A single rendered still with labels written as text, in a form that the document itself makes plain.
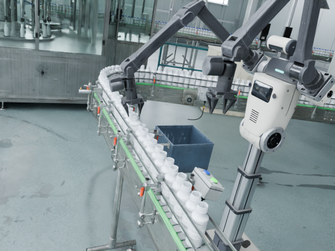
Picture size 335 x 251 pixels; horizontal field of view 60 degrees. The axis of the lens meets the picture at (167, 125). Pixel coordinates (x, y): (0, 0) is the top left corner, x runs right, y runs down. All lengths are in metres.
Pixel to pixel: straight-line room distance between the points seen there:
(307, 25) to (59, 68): 3.73
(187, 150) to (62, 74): 3.01
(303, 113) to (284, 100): 2.04
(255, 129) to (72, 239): 1.61
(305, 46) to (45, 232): 2.17
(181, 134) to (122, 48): 4.61
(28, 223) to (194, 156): 1.44
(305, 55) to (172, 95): 1.92
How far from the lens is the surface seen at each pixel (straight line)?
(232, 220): 1.92
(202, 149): 1.98
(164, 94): 3.04
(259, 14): 1.16
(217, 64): 1.08
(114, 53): 6.61
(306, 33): 1.33
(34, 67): 4.54
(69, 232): 2.55
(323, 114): 3.73
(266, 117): 1.57
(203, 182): 1.24
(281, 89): 1.53
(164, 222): 1.18
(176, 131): 2.19
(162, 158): 1.26
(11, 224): 2.68
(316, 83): 1.43
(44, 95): 4.65
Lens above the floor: 1.75
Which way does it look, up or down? 22 degrees down
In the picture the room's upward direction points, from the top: 10 degrees clockwise
